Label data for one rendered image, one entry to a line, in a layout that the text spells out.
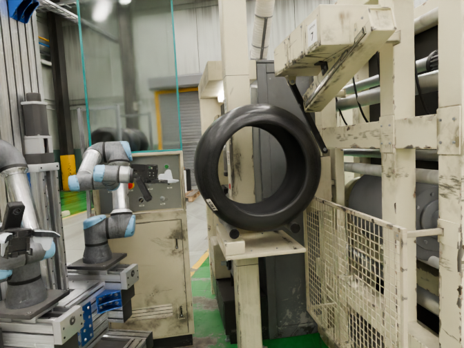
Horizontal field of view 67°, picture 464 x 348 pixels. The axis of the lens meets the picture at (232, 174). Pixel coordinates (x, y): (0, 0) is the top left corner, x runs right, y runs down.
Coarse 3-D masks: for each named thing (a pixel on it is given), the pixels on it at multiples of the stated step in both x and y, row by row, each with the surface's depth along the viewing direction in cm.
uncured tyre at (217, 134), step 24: (216, 120) 154; (240, 120) 149; (264, 120) 151; (288, 120) 153; (216, 144) 149; (288, 144) 182; (312, 144) 156; (216, 168) 149; (288, 168) 183; (312, 168) 156; (216, 192) 150; (288, 192) 183; (312, 192) 158; (240, 216) 153; (264, 216) 154; (288, 216) 156
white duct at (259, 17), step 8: (256, 0) 220; (264, 0) 216; (272, 0) 217; (256, 8) 223; (264, 8) 220; (272, 8) 222; (256, 16) 225; (264, 16) 223; (272, 16) 226; (256, 24) 228; (256, 32) 232; (256, 40) 235; (256, 48) 239; (264, 48) 239; (256, 56) 242; (264, 56) 243
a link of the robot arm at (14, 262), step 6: (0, 258) 116; (12, 258) 119; (18, 258) 121; (24, 258) 122; (0, 264) 116; (6, 264) 118; (12, 264) 120; (18, 264) 121; (0, 270) 116; (6, 270) 118; (0, 276) 116; (6, 276) 118
